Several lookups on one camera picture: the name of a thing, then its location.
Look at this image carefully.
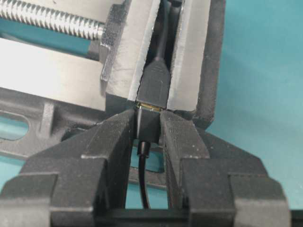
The blue female USB connector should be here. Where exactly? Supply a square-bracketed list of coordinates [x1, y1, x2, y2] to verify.
[136, 0, 182, 109]

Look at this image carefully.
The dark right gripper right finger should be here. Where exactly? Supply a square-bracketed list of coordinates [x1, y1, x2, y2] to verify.
[160, 111, 290, 227]

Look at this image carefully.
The black USB cable male plug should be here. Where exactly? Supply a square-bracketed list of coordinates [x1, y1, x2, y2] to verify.
[135, 105, 160, 209]

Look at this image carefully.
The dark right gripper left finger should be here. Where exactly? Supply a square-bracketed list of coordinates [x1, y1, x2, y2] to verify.
[0, 110, 135, 227]

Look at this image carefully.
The dark grey bench vise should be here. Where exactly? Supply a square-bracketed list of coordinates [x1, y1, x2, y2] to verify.
[0, 0, 225, 190]

